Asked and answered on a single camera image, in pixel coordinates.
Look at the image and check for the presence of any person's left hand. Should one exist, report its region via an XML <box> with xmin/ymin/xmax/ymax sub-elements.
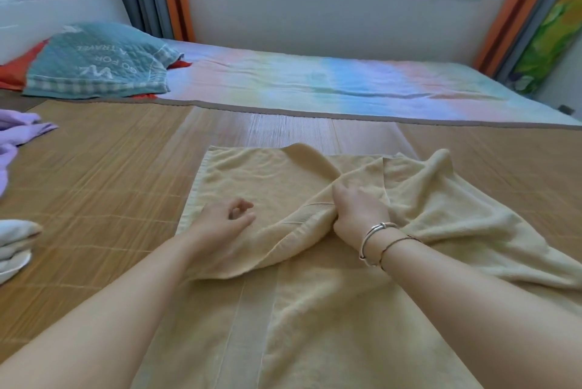
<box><xmin>189</xmin><ymin>198</ymin><xmax>257</xmax><ymax>262</ymax></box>

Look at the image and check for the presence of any person's right hand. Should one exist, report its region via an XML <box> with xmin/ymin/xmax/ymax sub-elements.
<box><xmin>332</xmin><ymin>184</ymin><xmax>397</xmax><ymax>254</ymax></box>

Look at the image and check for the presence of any plain tan towel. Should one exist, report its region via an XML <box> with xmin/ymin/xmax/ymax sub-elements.
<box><xmin>132</xmin><ymin>143</ymin><xmax>582</xmax><ymax>389</ymax></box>

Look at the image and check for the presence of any beige white patterned towel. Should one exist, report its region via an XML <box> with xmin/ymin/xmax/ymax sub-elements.
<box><xmin>0</xmin><ymin>219</ymin><xmax>43</xmax><ymax>286</ymax></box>

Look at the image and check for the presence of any purple towel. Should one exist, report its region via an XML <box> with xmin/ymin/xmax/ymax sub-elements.
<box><xmin>0</xmin><ymin>109</ymin><xmax>59</xmax><ymax>198</ymax></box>

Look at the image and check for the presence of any person's left forearm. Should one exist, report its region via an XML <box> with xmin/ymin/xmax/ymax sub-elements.
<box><xmin>0</xmin><ymin>231</ymin><xmax>217</xmax><ymax>389</ymax></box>

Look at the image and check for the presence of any person's right forearm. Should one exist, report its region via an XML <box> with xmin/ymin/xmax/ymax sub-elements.
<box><xmin>363</xmin><ymin>225</ymin><xmax>582</xmax><ymax>389</ymax></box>

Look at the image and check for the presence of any brown bamboo sleeping mat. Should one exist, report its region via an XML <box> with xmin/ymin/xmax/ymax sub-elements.
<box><xmin>0</xmin><ymin>88</ymin><xmax>582</xmax><ymax>389</ymax></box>

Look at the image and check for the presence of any pastel rainbow bed sheet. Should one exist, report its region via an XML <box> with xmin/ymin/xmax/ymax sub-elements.
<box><xmin>154</xmin><ymin>38</ymin><xmax>582</xmax><ymax>127</ymax></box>

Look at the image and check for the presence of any teal quilted pillow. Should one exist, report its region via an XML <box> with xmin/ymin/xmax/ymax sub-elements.
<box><xmin>21</xmin><ymin>22</ymin><xmax>184</xmax><ymax>100</ymax></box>

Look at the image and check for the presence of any red cloth under pillow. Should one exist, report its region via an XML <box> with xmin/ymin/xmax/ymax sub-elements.
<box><xmin>0</xmin><ymin>38</ymin><xmax>193</xmax><ymax>101</ymax></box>

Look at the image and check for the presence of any green yellow painted board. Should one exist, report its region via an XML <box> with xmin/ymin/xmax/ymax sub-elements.
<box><xmin>507</xmin><ymin>0</ymin><xmax>582</xmax><ymax>96</ymax></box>

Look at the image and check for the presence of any silver bangle bracelet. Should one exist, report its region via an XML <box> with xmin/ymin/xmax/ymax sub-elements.
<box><xmin>358</xmin><ymin>222</ymin><xmax>400</xmax><ymax>268</ymax></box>

